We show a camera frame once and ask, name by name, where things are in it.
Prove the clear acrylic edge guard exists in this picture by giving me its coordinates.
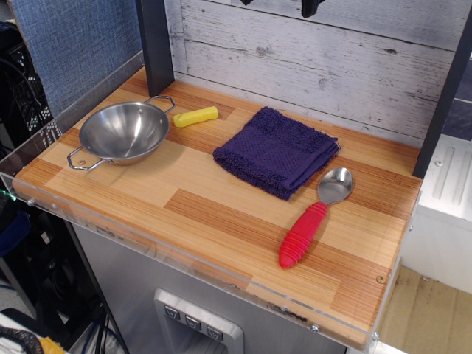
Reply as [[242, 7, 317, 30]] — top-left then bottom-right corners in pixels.
[[0, 51, 403, 351]]

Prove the black plastic crate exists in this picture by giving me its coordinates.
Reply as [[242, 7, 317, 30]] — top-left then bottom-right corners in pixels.
[[1, 21, 52, 158]]

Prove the dark left upright post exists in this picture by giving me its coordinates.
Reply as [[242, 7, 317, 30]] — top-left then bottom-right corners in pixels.
[[136, 0, 175, 96]]

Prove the yellow black object bottom left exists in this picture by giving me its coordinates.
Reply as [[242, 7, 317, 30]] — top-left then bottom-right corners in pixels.
[[1, 326, 66, 354]]

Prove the folded purple cloth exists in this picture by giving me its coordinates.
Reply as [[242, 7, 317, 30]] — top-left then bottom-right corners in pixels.
[[213, 107, 340, 201]]

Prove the dark right upright post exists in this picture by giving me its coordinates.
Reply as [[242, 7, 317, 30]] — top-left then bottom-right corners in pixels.
[[412, 10, 471, 178]]

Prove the spoon with red handle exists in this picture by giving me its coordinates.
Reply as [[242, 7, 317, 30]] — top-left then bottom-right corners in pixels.
[[279, 167, 353, 268]]

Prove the steel pot with two handles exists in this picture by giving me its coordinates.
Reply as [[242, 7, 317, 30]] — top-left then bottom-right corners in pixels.
[[67, 96, 176, 171]]

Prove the dark upright post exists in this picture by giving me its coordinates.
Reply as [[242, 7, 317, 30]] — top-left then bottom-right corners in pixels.
[[412, 10, 471, 178], [136, 0, 175, 96]]

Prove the yellow plastic corn piece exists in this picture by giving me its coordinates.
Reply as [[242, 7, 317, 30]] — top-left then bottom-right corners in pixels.
[[173, 106, 218, 128]]

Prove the grey dispenser button panel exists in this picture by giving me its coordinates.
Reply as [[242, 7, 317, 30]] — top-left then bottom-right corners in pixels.
[[153, 288, 244, 353]]

